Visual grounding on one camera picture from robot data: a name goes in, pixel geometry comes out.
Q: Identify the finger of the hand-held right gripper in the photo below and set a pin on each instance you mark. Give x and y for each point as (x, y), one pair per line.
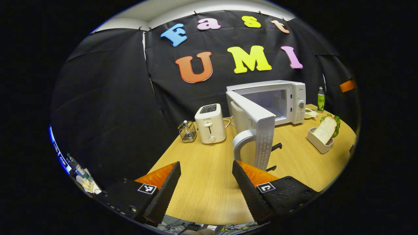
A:
(347, 86)

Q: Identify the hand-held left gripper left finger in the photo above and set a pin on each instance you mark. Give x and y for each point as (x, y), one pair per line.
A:
(163, 195)

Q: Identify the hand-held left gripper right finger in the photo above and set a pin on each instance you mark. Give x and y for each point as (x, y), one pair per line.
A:
(249, 195)

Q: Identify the lettuce bread sandwich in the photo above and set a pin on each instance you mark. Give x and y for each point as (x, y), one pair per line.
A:
(326, 130)

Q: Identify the white rectangular tray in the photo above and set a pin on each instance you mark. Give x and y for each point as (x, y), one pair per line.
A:
(318, 143)

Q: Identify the white microwave oven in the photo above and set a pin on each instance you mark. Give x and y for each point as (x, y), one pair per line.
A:
(261, 85)

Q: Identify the green label drink bottle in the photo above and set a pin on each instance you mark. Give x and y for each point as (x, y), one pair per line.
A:
(321, 101)

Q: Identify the white divided grain dish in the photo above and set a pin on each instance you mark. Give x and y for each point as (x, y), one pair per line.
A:
(309, 114)

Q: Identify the crumpled white paper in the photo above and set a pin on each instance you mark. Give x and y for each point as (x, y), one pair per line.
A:
(91, 187)

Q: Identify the white toaster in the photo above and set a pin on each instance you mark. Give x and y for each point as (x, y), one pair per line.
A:
(210, 127)

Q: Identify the clear bottle green cap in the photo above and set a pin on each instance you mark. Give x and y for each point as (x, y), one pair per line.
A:
(78, 168)

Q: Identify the black backdrop cloth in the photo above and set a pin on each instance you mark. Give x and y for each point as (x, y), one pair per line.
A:
(107, 98)

